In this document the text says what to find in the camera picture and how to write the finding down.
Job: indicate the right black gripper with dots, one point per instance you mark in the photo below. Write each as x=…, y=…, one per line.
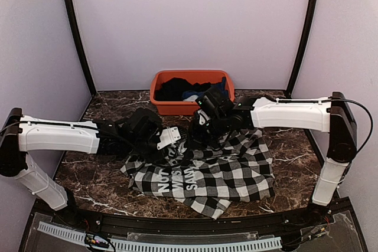
x=196, y=138

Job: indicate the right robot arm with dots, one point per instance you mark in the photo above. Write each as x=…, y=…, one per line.
x=330, y=115

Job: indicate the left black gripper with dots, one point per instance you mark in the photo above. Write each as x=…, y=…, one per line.
x=152, y=157

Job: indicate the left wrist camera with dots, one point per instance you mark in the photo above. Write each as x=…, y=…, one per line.
x=168, y=136

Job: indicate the white slotted cable duct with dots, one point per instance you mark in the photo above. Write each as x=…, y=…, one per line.
x=161, y=242

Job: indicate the black front rail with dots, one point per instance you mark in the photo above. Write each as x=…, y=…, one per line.
x=281, y=223

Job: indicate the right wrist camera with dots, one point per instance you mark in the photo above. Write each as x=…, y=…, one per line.
x=215, y=103

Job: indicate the blue garment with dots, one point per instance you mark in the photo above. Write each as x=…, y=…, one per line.
x=192, y=95

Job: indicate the orange plastic basin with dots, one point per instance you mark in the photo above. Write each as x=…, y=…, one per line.
x=192, y=76

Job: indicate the black white plaid shirt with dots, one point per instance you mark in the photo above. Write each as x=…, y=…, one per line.
x=240, y=172

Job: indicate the left black frame post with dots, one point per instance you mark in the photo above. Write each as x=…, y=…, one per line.
x=79, y=46

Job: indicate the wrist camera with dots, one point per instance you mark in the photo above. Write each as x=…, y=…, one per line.
x=168, y=136
x=215, y=103

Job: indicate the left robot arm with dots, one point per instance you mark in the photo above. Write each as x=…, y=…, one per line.
x=141, y=133

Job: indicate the black frame post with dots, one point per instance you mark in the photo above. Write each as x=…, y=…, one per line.
x=79, y=46
x=302, y=46

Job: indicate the black garment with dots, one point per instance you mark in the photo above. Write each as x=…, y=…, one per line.
x=179, y=89

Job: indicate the right black frame post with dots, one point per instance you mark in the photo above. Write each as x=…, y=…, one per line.
x=302, y=46

